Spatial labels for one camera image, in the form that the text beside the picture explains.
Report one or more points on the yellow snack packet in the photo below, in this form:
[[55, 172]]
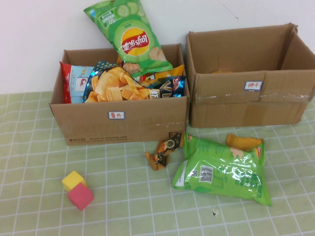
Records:
[[243, 142], [221, 72]]

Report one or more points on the green cucumber Lay's chip bag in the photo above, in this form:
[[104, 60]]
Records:
[[133, 41]]

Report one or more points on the light green Lay's chip bag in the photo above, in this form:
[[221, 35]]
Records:
[[221, 172]]

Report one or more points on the brown and black snack packet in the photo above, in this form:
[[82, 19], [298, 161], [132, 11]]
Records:
[[169, 145], [158, 162]]

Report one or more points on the black and blue snack bag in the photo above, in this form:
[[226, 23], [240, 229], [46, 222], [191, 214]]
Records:
[[167, 88]]

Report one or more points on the white handwritten label sticker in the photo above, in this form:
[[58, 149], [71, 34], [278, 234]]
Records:
[[253, 85], [116, 115]]

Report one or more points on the yellow chip bag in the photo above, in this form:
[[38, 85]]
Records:
[[172, 71]]

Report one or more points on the blue bag with ridged chips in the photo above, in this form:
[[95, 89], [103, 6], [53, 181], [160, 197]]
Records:
[[110, 86]]

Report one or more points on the cardboard box printed F2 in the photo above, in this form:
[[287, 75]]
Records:
[[98, 127]]

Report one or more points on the cardboard box with tape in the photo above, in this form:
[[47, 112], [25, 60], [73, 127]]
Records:
[[226, 108]]

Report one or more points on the green checked tablecloth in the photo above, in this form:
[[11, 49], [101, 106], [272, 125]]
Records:
[[123, 196]]

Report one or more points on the red and white shrimp bag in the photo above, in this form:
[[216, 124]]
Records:
[[72, 83]]

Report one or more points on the yellow foam cube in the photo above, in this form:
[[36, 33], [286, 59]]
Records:
[[71, 180]]

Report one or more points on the pink foam cube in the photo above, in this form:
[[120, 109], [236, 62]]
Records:
[[80, 196]]

